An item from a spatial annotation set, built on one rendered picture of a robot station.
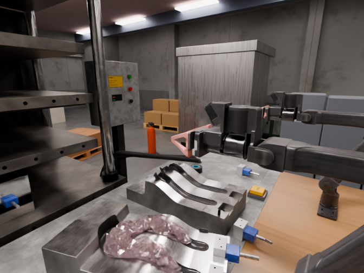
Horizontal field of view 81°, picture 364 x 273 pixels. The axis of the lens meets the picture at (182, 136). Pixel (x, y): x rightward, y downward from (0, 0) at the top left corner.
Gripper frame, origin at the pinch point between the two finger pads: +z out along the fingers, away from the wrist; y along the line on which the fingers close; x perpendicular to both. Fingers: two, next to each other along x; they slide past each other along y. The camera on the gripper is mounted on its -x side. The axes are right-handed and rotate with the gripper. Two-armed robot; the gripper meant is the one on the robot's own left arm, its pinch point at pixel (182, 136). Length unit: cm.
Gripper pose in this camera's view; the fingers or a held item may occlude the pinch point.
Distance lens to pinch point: 62.2
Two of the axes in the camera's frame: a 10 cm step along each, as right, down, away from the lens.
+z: -8.0, -1.4, 5.8
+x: 0.1, 9.7, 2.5
